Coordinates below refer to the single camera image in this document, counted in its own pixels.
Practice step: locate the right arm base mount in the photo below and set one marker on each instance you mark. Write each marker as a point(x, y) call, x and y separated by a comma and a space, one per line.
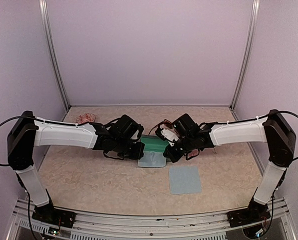
point(255, 212)

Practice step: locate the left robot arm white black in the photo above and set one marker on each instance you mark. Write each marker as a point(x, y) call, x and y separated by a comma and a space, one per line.
point(121, 136)

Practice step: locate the red white patterned bowl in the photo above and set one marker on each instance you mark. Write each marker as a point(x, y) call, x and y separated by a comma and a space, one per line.
point(85, 118)

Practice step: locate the brown sunglasses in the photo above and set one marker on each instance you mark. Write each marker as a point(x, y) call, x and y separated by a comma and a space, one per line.
point(165, 122)

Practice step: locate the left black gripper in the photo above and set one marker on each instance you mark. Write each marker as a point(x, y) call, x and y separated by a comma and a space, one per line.
point(139, 153)

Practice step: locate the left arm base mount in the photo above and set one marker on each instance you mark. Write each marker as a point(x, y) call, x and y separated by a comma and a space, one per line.
point(54, 216)

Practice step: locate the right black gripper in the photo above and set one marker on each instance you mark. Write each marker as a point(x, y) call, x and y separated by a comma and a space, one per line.
point(173, 156)

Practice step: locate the aluminium corner post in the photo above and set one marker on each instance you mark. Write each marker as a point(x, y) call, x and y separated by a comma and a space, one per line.
point(52, 54)
point(247, 53)

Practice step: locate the pink transparent sunglasses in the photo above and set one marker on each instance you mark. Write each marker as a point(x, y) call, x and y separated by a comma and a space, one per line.
point(195, 153)

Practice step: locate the blue-grey hard glasses case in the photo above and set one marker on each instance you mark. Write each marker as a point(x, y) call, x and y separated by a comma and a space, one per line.
point(153, 143)

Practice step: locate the left aluminium corner post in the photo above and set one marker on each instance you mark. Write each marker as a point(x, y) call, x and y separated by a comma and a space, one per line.
point(52, 54)

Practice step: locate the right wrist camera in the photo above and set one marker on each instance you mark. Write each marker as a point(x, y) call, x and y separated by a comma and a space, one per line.
point(167, 135)

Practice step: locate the aluminium front rail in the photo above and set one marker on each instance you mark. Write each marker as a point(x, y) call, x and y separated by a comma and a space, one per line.
point(206, 226)

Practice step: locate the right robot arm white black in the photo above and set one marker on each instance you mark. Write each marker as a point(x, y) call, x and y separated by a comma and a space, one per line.
point(185, 136)

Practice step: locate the right aluminium corner post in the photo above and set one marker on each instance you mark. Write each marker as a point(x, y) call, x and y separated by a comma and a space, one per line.
point(247, 53)

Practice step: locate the blue cleaning cloth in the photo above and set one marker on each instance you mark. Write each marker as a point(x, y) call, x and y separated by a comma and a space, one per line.
point(152, 159)
point(184, 180)

